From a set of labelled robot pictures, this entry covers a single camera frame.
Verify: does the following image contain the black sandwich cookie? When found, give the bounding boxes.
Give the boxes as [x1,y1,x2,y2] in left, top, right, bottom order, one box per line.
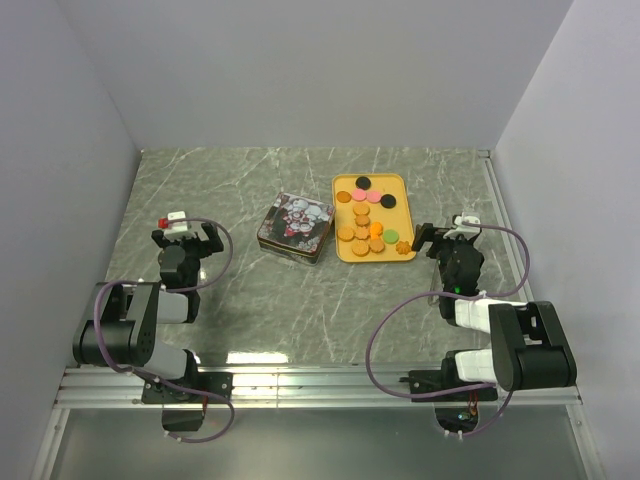
[355,176,371,190]
[380,194,397,209]

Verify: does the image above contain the pink macaron cookie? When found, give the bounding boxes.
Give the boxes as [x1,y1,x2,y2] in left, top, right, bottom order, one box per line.
[351,188,367,202]
[366,190,382,204]

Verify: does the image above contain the yellow cookie tray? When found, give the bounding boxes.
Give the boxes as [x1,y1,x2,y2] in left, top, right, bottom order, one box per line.
[332,173,416,264]

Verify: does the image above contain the tan flower cookie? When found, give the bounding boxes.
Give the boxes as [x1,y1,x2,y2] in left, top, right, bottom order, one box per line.
[395,241,413,256]

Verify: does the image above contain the brown oval cookie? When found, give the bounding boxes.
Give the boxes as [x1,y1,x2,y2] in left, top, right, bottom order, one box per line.
[354,215,370,227]

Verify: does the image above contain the orange flower cookie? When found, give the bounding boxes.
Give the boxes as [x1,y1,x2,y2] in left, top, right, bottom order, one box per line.
[354,226,370,240]

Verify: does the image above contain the orange fish cookie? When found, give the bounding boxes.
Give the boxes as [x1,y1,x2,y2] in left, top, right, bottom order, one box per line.
[369,222,384,240]

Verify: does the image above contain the aluminium table rail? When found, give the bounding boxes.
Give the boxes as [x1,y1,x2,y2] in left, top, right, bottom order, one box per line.
[54,362,584,411]

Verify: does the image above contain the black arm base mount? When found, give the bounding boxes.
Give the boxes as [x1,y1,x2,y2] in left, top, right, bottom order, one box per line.
[399,370,498,402]

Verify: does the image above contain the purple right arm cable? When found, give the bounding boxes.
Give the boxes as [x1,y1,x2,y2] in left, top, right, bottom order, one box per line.
[365,223,533,438]

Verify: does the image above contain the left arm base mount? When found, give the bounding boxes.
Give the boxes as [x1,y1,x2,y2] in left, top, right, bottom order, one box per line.
[141,371,233,405]

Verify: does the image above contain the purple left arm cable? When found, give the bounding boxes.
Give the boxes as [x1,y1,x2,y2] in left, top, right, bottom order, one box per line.
[93,216,236,445]

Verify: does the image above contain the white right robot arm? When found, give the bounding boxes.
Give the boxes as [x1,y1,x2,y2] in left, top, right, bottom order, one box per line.
[412,215,578,399]

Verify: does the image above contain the brown round cookie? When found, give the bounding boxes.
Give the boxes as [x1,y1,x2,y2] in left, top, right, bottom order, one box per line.
[369,238,385,253]

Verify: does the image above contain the round biscuit sandwich cookie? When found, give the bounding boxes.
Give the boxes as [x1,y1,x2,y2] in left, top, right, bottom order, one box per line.
[353,202,370,216]
[351,240,370,257]
[336,226,355,242]

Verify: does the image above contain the gold tin lid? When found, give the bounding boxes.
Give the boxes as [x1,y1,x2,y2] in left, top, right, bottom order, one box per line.
[257,192,336,239]

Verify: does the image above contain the black gold cookie tin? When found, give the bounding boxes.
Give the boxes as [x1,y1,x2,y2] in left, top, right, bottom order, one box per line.
[257,232,329,265]

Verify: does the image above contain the green macaron cookie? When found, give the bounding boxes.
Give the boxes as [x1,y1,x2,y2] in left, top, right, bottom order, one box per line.
[382,229,399,244]

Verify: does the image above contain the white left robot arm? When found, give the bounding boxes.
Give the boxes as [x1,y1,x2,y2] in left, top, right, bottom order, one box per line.
[72,214,233,402]

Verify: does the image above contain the metal serving tongs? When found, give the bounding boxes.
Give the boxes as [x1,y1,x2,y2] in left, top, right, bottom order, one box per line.
[428,260,442,307]

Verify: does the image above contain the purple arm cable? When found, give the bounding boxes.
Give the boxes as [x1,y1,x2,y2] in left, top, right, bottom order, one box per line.
[93,216,236,445]
[365,223,533,438]

